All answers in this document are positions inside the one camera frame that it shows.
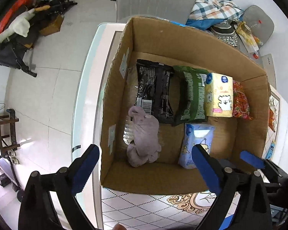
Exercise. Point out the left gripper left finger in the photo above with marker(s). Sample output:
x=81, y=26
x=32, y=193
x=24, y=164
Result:
x=37, y=210

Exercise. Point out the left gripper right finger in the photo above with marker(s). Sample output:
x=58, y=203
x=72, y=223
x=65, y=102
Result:
x=224, y=182

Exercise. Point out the red floral snack bag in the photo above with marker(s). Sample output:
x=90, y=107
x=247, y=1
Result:
x=241, y=107

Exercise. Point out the blue tissue pack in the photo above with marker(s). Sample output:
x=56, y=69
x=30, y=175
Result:
x=201, y=134

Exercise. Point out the purple cloth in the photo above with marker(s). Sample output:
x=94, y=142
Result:
x=145, y=147

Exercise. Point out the black snack bag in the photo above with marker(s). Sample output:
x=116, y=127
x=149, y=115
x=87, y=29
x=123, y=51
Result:
x=153, y=90

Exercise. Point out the blue long snack pack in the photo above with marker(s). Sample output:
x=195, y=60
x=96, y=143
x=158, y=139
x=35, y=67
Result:
x=270, y=150

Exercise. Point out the orange snack bag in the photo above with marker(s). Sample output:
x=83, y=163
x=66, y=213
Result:
x=272, y=122

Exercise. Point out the wooden stool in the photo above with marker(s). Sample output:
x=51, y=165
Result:
x=8, y=137

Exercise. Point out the yellow tissue pack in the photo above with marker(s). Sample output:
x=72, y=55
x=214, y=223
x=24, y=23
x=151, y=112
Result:
x=218, y=95

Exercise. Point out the green snack bag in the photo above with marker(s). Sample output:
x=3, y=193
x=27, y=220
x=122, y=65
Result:
x=192, y=95

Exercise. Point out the yellow plastic bag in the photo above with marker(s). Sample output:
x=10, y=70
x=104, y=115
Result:
x=249, y=40

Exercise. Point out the striped hat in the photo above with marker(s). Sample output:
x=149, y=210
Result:
x=226, y=33

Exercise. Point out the blue quilt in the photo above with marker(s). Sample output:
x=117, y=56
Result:
x=203, y=24

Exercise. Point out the small brown cardboard box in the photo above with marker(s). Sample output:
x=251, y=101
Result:
x=52, y=26

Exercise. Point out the white goose plush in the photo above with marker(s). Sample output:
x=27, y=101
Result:
x=20, y=25

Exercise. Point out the plaid blanket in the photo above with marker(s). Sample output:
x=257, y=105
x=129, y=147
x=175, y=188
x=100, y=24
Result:
x=215, y=9

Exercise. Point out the red plastic bag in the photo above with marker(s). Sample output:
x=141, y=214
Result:
x=12, y=10

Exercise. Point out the black stroller frame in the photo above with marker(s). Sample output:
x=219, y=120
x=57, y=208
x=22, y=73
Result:
x=14, y=48

